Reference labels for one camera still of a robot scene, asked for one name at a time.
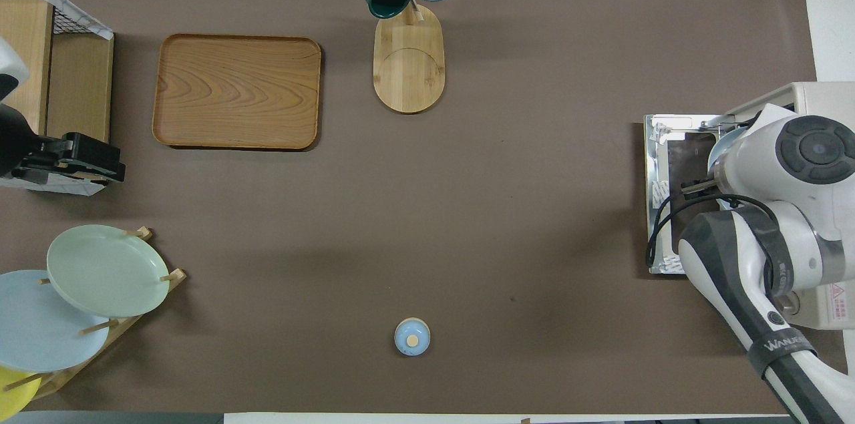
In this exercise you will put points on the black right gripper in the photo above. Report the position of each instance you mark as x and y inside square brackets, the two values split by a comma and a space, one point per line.
[701, 187]

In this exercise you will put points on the yellow racked plate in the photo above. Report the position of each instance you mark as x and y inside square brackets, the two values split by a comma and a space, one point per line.
[13, 397]

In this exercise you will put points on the light blue racked plate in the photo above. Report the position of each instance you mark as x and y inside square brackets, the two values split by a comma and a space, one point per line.
[40, 337]

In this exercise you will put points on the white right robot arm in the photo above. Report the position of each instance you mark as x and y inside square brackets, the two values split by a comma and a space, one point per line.
[815, 150]

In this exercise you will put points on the wooden mug tree stand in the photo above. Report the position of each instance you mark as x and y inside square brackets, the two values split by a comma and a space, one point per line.
[409, 70]

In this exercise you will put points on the wooden plate rack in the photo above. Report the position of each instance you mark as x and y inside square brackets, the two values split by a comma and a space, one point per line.
[175, 276]

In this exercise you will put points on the brown table mat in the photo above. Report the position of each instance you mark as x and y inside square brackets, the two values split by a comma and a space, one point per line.
[534, 77]

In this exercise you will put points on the white toaster oven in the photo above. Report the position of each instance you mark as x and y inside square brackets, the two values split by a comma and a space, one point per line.
[835, 98]

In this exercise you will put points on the pale green racked plate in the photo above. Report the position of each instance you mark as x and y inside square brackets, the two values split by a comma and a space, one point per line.
[107, 270]

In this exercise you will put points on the wooden serving tray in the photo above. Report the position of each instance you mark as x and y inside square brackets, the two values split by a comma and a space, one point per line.
[234, 90]

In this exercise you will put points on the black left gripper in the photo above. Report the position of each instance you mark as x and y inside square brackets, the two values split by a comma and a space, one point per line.
[40, 157]

